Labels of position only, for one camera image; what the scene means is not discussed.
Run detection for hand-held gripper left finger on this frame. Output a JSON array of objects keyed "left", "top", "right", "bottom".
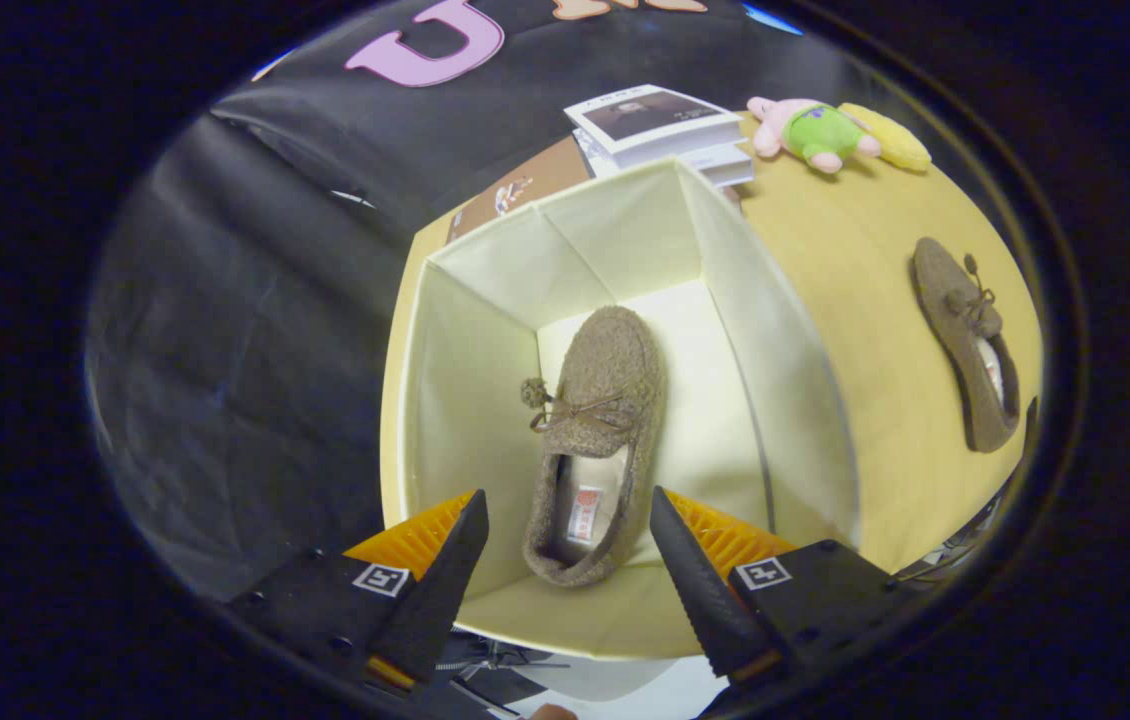
[{"left": 225, "top": 489, "right": 490, "bottom": 693}]

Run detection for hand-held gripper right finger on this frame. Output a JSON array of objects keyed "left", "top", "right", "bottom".
[{"left": 649, "top": 486, "right": 918, "bottom": 683}]

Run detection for brown fuzzy slipper shoe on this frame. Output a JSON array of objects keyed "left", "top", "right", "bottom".
[
  {"left": 910, "top": 237, "right": 1022, "bottom": 454},
  {"left": 522, "top": 305, "right": 668, "bottom": 589}
]

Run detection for grey fabric storage box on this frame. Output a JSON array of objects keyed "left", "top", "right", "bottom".
[{"left": 380, "top": 158, "right": 861, "bottom": 661}]

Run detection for black backdrop cloth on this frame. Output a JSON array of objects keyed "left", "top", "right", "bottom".
[{"left": 85, "top": 0, "right": 866, "bottom": 601}]

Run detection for brown printed board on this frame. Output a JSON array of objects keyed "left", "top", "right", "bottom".
[{"left": 445, "top": 135, "right": 594, "bottom": 246}]

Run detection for pink and green plush toy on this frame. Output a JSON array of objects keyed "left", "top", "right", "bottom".
[{"left": 747, "top": 96, "right": 881, "bottom": 175}]

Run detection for white book with dark photo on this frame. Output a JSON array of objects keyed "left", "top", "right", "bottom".
[{"left": 565, "top": 84, "right": 746, "bottom": 169}]

